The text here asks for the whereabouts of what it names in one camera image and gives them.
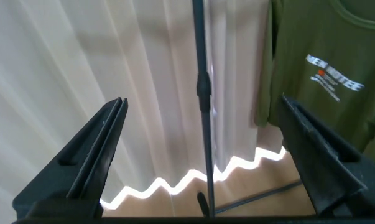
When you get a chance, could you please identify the green printed shirt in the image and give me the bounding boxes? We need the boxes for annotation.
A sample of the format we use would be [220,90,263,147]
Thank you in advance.
[254,0,375,170]

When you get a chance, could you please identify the beige curtain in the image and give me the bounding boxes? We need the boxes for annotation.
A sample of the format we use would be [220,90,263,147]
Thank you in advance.
[0,0,287,214]

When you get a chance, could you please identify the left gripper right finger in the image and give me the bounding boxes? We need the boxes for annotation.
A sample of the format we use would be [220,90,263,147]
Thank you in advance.
[278,94,375,217]

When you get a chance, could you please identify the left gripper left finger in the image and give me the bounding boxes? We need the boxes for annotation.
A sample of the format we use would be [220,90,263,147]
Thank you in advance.
[12,96,129,219]

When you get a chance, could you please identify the black clothes rack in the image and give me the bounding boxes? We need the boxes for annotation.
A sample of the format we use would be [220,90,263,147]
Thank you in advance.
[191,0,303,218]

